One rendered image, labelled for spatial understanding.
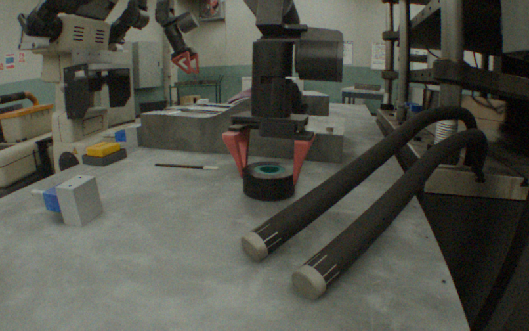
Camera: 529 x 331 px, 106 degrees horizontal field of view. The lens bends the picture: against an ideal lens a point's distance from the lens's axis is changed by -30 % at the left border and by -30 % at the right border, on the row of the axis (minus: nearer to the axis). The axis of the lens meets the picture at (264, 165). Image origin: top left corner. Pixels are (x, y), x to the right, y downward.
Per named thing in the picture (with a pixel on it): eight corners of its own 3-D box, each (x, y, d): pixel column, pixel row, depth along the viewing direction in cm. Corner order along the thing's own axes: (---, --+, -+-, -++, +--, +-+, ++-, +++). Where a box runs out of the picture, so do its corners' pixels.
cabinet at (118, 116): (92, 129, 564) (87, 43, 504) (125, 121, 652) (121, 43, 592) (104, 131, 547) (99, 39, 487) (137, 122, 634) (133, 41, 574)
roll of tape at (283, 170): (235, 196, 42) (234, 174, 41) (253, 178, 49) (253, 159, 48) (288, 204, 40) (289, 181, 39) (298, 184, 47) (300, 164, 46)
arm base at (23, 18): (44, 20, 61) (16, 16, 50) (58, -1, 59) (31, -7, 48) (54, 37, 63) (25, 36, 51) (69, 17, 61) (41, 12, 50)
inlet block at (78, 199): (27, 214, 33) (18, 181, 32) (47, 201, 38) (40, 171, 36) (82, 227, 32) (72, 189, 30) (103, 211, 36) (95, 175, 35)
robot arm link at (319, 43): (274, 17, 43) (259, -10, 35) (344, 18, 40) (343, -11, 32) (267, 85, 43) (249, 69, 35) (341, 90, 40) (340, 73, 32)
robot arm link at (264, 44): (259, 39, 41) (247, 33, 35) (304, 39, 39) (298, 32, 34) (258, 83, 43) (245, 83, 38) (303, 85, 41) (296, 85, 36)
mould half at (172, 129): (143, 147, 71) (138, 96, 67) (191, 129, 95) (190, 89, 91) (340, 163, 58) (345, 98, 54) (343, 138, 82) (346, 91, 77)
